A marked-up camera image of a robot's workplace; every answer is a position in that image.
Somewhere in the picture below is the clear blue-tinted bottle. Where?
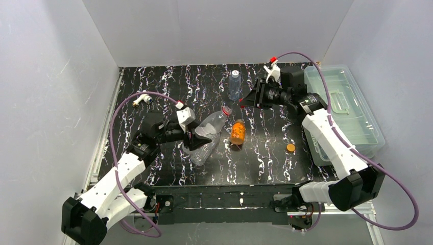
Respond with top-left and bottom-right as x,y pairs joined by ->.
228,72 -> 241,101

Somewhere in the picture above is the red label water bottle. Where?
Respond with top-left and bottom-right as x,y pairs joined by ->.
182,106 -> 232,155

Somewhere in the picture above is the clear plastic bottle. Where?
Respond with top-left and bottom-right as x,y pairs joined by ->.
190,137 -> 220,166

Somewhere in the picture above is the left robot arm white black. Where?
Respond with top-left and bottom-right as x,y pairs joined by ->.
61,108 -> 211,244

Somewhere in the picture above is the orange juice bottle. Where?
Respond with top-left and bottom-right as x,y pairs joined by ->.
230,119 -> 246,145

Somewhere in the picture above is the orange bottle cap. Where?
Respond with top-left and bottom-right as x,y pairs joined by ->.
286,143 -> 296,153

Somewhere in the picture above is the white pipe fitting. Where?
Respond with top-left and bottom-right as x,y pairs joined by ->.
132,90 -> 153,107

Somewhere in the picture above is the clear plastic storage box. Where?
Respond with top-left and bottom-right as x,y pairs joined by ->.
304,65 -> 385,166

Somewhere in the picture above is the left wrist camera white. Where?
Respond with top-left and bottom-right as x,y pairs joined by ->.
176,107 -> 196,133

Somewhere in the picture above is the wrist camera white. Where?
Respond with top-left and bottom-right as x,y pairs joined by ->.
263,63 -> 280,84
176,107 -> 196,133

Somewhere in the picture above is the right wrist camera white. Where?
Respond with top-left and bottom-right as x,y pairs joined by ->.
263,63 -> 280,84

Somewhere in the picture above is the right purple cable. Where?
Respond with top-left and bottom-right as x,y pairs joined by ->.
270,52 -> 419,232

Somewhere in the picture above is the purple cable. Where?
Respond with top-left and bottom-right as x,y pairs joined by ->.
109,91 -> 185,238
270,52 -> 419,232

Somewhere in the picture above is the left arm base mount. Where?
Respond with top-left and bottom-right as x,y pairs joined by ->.
133,194 -> 175,234

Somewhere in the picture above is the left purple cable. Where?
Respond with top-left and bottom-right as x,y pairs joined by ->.
109,91 -> 185,238

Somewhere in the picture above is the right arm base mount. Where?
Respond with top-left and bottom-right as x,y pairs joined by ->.
269,194 -> 325,234

